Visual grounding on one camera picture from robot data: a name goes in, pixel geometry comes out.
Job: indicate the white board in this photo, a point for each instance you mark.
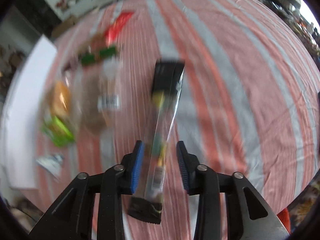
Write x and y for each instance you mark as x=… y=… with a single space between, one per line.
x=19 y=115

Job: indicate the orange green snack bag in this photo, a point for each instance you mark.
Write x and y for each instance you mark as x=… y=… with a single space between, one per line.
x=55 y=114

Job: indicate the striped red grey tablecloth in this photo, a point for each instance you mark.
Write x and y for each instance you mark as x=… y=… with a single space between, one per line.
x=249 y=102

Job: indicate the red snack packet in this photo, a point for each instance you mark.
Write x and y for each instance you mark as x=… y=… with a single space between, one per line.
x=112 y=31

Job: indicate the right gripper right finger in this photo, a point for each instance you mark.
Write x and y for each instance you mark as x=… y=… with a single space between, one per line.
x=248 y=214

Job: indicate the small silver snack packet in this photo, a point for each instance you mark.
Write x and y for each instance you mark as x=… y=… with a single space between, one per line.
x=52 y=164

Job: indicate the brown snack bag green label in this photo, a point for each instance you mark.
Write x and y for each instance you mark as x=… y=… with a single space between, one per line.
x=96 y=93

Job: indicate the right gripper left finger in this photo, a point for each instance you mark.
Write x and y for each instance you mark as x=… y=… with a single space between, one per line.
x=71 y=214

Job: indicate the black clear snack packet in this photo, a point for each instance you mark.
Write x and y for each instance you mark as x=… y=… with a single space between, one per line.
x=147 y=203

